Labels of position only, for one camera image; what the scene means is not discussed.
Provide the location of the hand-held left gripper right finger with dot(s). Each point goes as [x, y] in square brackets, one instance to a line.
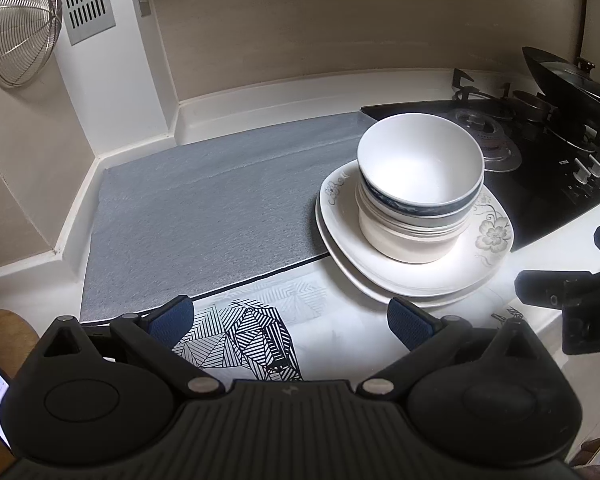
[409, 322]

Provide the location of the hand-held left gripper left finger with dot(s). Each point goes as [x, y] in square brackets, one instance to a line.
[172, 322]

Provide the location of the white plate small flower print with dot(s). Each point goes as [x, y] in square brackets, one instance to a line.
[405, 300]

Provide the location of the white plate large flower print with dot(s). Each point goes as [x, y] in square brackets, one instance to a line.
[485, 255]

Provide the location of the cream bowl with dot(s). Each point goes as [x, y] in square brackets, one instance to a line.
[410, 247]

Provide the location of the white bowl blue patterned band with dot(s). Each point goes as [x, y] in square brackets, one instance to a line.
[420, 160]

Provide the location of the silver stove knob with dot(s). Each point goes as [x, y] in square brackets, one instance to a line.
[581, 172]
[596, 165]

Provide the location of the black gas stove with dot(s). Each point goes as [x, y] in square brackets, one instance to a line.
[545, 195]

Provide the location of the white cloth black geometric print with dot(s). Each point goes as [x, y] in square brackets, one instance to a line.
[320, 320]

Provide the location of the grey mat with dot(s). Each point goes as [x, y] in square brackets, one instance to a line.
[205, 210]

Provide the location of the metal stove burner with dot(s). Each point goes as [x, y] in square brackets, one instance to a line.
[495, 145]

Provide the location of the glass wok lid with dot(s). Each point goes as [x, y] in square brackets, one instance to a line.
[580, 85]

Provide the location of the wooden cutting board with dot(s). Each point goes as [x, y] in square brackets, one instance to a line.
[10, 330]

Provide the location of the black wok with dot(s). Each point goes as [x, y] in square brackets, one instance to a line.
[545, 67]

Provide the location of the black pan support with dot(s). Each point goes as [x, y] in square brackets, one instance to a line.
[467, 87]

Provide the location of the metal vent grille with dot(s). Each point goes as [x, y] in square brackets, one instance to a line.
[82, 0]

